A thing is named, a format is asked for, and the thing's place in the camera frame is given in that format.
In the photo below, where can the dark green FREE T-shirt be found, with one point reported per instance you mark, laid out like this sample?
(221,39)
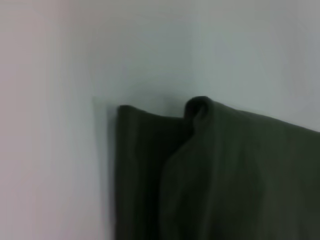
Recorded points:
(225,175)

